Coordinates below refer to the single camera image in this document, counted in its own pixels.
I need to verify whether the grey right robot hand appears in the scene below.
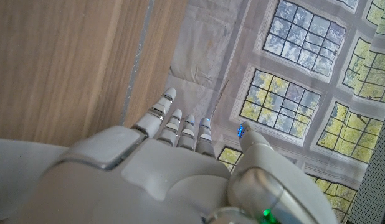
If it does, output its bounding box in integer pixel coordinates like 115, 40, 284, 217
8, 87, 340, 224

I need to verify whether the printed window backdrop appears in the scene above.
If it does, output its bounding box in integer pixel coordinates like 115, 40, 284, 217
166, 0, 385, 224

